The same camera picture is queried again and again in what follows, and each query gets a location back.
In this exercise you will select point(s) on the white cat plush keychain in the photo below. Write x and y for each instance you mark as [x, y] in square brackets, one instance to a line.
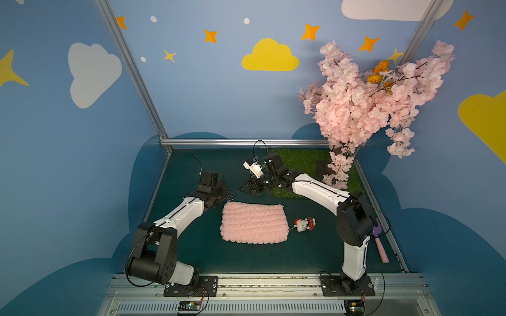
[305, 224]

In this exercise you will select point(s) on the aluminium back frame bar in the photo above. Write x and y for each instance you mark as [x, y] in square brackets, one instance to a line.
[241, 142]

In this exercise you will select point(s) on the aluminium front rail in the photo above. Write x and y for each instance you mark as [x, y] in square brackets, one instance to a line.
[275, 294]

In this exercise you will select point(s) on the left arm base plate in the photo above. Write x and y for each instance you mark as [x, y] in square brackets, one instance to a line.
[203, 284]

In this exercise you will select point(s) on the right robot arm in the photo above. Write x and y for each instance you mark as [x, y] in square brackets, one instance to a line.
[356, 219]

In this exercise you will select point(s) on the purple pink toy rake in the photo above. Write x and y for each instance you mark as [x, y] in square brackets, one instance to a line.
[377, 230]

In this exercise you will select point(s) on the green artificial grass mat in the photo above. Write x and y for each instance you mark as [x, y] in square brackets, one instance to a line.
[314, 162]

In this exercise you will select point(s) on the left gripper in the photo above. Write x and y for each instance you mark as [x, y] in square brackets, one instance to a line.
[221, 193]

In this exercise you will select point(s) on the pink knitted bag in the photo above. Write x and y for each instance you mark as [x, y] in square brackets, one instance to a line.
[254, 223]

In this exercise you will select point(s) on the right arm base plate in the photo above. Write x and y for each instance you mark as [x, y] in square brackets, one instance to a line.
[341, 285]

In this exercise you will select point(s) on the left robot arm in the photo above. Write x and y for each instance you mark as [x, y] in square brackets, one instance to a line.
[153, 256]

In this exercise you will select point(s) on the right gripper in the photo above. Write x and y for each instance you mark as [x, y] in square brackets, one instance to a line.
[256, 184]

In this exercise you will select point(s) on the pink cherry blossom tree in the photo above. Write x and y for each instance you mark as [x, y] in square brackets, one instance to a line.
[351, 106]

